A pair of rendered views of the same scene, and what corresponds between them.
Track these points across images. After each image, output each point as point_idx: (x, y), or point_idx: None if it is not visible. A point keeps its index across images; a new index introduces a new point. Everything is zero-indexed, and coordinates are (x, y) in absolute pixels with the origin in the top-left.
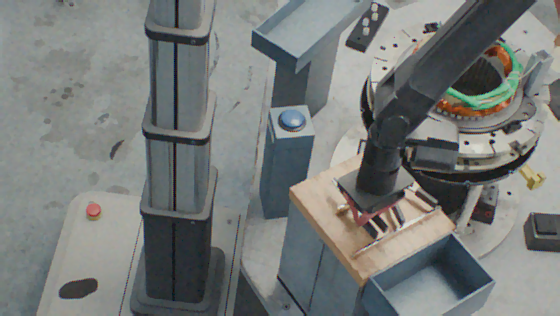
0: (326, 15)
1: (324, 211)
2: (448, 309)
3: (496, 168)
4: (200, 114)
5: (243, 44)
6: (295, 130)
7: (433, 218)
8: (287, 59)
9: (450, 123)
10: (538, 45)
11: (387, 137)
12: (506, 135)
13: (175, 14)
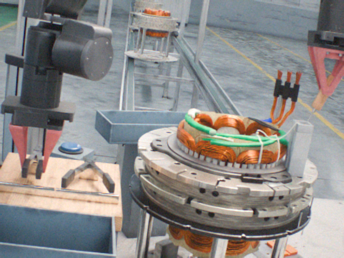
0: None
1: (15, 167)
2: (32, 246)
3: (230, 229)
4: (27, 152)
5: None
6: (65, 151)
7: (106, 205)
8: (107, 129)
9: (188, 158)
10: None
11: (29, 5)
12: (241, 182)
13: (23, 42)
